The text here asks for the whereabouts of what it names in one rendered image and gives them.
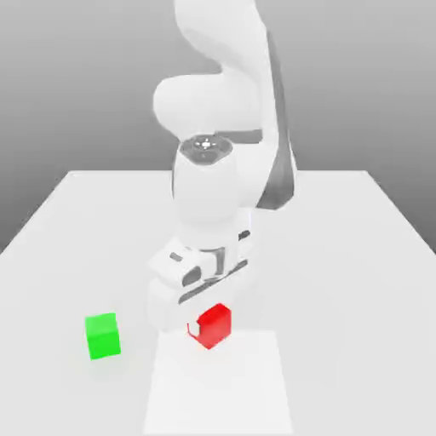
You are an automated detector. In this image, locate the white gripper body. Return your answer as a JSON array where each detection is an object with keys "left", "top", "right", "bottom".
[{"left": 146, "top": 257, "right": 257, "bottom": 333}]

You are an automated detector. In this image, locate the small red cube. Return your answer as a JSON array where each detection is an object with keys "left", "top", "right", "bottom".
[{"left": 186, "top": 302, "right": 233, "bottom": 351}]

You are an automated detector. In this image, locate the small green cube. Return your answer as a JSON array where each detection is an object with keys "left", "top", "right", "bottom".
[{"left": 83, "top": 312, "right": 123, "bottom": 361}]

